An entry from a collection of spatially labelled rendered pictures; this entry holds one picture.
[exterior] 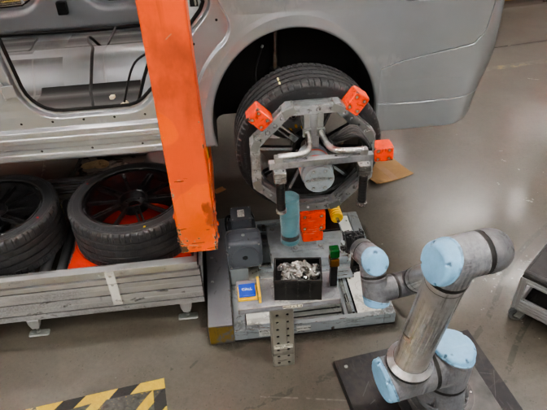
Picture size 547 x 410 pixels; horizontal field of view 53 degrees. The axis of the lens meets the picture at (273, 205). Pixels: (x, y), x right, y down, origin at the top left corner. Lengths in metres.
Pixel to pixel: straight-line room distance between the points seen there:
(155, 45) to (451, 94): 1.53
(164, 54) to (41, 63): 1.67
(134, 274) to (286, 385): 0.87
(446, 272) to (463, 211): 2.26
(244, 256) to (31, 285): 1.00
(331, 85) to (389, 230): 1.31
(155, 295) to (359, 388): 1.10
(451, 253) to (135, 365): 1.79
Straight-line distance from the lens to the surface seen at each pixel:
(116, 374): 2.76
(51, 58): 3.57
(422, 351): 1.71
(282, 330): 2.46
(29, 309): 2.92
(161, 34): 1.96
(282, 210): 2.24
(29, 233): 2.88
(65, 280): 2.74
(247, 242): 2.66
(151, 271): 2.65
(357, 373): 2.27
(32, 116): 2.80
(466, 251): 1.40
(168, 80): 2.02
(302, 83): 2.31
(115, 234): 2.68
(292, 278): 2.26
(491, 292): 3.12
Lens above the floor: 2.14
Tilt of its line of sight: 37 degrees down
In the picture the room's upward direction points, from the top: 3 degrees counter-clockwise
